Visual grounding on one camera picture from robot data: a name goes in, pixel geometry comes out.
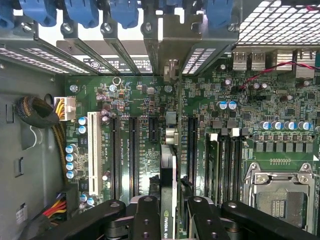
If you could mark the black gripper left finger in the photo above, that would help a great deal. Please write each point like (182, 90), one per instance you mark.
(145, 220)

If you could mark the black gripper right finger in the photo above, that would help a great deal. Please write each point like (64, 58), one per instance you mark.
(205, 220)

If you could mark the black RAM slot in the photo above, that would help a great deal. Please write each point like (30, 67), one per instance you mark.
(236, 170)
(225, 170)

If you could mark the white expansion slot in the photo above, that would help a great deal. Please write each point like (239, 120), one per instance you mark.
(94, 150)

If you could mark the metal CPU socket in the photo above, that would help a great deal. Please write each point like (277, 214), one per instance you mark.
(282, 180)

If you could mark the short black expansion slot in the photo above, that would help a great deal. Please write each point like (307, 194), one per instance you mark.
(153, 128)

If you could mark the green motherboard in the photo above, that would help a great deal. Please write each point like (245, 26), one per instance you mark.
(140, 87)

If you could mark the white power connector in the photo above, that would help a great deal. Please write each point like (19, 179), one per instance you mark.
(68, 107)

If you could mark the metal expansion slot cover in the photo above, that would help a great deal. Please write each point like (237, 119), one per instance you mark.
(97, 58)
(62, 62)
(126, 57)
(151, 55)
(25, 59)

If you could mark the blue card retention clip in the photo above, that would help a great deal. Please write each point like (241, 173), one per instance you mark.
(37, 12)
(220, 15)
(81, 12)
(125, 13)
(6, 15)

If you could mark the open grey PC case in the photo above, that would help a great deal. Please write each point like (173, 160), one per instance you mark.
(15, 41)

